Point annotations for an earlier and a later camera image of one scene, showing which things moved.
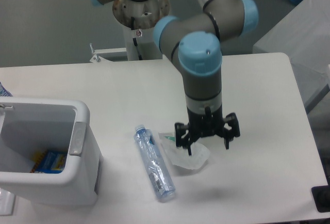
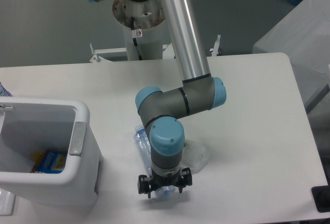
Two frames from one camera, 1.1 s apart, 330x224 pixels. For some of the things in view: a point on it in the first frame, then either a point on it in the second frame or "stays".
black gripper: [212, 123] -> [157, 181]
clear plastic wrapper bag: [200, 155] stays
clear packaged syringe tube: [159, 178] stays
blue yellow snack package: [48, 161] stays
